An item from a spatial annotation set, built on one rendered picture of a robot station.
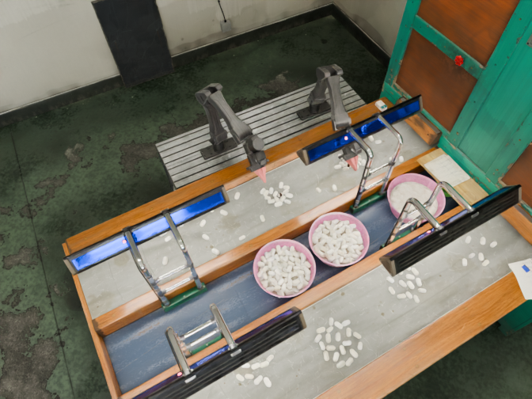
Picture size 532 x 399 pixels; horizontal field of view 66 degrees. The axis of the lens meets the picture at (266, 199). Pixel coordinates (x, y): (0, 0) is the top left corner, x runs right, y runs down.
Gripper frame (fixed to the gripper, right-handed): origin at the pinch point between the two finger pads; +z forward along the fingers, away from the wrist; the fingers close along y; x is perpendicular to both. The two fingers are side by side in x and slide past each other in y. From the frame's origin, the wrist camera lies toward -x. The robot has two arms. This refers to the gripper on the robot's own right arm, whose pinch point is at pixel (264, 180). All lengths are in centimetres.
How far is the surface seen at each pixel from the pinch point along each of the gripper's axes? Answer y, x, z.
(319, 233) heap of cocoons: 9.9, -15.1, 30.2
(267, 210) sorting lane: -4.5, -1.0, 13.4
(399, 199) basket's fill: 53, -17, 33
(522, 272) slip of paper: 72, -54, 74
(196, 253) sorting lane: -42.8, -3.3, 16.1
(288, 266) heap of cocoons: -10.6, -19.5, 35.6
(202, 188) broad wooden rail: -26.6, 13.2, -7.8
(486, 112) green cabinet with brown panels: 90, -44, 8
